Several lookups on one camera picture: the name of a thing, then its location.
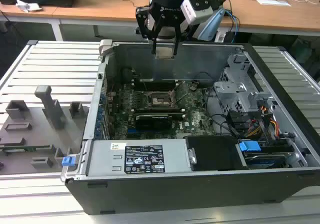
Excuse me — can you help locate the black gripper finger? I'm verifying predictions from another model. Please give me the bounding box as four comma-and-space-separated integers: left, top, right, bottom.
135, 6, 167, 56
172, 14, 182, 56

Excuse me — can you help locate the silver CPU chip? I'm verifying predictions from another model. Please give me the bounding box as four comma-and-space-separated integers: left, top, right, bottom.
154, 46, 175, 60

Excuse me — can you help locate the metal locking lever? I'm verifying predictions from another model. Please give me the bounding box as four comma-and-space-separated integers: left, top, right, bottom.
174, 82, 188, 103
139, 73, 151, 96

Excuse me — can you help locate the pale blue teach pendant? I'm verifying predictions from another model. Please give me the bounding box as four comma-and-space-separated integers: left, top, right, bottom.
197, 8, 226, 42

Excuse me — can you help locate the wooden desk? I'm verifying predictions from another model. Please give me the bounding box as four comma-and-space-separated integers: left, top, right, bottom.
0, 0, 320, 42

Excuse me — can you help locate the grey case latch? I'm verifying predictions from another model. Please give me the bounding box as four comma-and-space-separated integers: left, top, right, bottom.
99, 39, 113, 57

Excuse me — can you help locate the silver metal drive cage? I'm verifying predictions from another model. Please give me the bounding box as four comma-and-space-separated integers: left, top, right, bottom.
213, 53, 276, 114

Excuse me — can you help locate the green motherboard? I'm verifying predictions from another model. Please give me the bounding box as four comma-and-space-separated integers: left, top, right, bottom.
104, 80, 219, 141

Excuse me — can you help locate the graphics card with black shroud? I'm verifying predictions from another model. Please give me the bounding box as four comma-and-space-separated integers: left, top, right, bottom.
134, 113, 173, 131

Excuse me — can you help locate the white paper with blue print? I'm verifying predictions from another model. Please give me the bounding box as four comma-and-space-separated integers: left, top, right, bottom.
256, 0, 292, 7

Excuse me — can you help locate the crumpled white paper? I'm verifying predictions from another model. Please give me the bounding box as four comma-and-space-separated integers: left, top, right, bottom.
15, 0, 43, 13

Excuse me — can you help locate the black plastic shroud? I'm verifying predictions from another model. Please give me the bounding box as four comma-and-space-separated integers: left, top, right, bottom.
186, 135, 248, 172

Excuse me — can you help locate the blue disk carrier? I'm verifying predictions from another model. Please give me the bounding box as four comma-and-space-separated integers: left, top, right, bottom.
238, 140, 288, 169

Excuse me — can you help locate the grey power supply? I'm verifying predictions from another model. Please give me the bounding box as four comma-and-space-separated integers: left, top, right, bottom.
86, 138, 188, 177

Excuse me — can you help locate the grey parts rack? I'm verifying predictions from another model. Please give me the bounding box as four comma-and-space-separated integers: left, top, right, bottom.
0, 85, 90, 176

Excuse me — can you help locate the blue plastic latch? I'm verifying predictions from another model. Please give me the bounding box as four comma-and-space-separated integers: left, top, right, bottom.
61, 155, 76, 167

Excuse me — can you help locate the black open PC case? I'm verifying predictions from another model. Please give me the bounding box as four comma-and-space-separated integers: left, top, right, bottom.
64, 39, 320, 215

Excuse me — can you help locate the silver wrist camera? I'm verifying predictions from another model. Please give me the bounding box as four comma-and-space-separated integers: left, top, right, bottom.
180, 0, 213, 26

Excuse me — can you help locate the blue cable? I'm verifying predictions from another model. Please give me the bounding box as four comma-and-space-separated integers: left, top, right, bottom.
224, 10, 241, 43

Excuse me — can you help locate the yellow red wire bundle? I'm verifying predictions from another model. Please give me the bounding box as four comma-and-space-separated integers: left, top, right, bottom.
246, 105, 280, 137

